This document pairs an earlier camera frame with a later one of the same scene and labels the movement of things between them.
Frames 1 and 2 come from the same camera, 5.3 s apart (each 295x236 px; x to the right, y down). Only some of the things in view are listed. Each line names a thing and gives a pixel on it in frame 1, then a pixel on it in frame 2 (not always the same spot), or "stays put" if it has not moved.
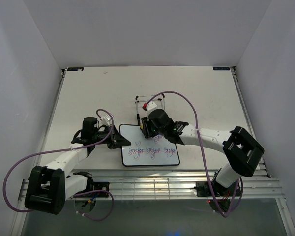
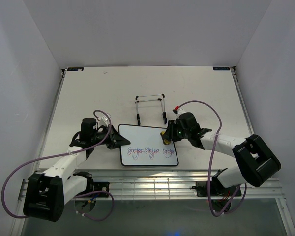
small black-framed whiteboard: (143, 151) stays put
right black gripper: (145, 123) to (170, 134)
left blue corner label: (75, 69) stays put
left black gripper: (116, 140) stays put
